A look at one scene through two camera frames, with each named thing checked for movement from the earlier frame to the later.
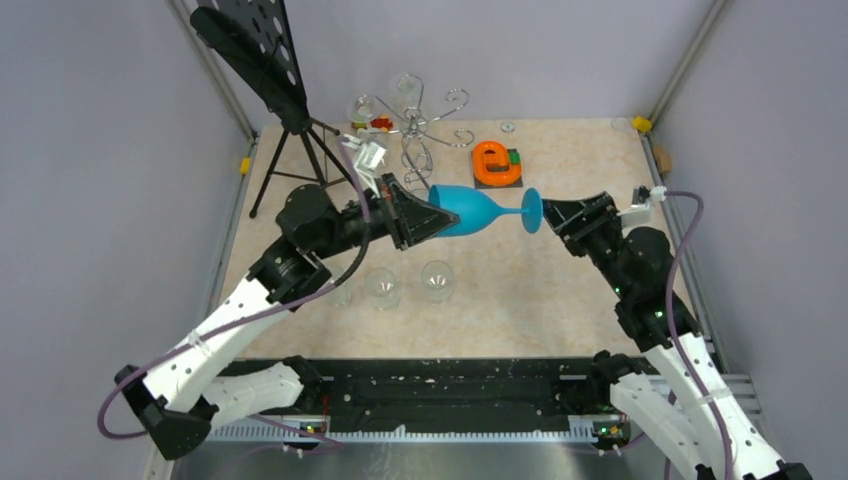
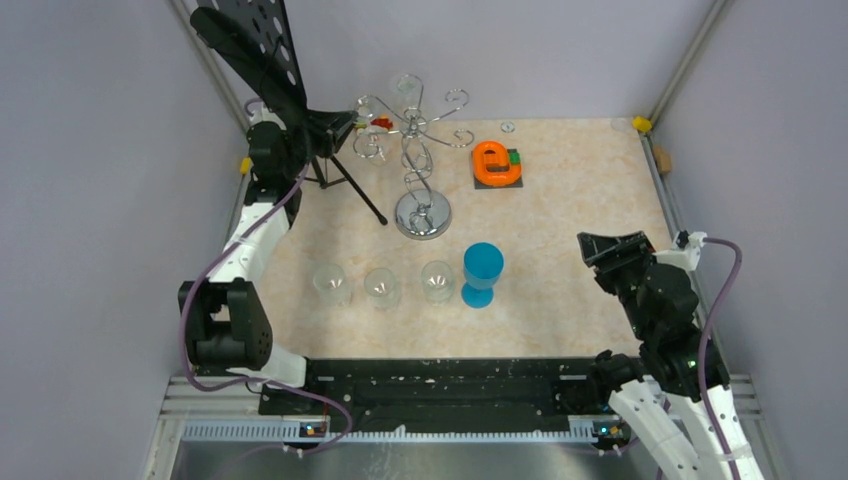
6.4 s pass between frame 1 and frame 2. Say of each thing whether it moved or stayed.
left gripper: moved
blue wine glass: moved
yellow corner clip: stayed
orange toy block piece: stayed
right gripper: moved
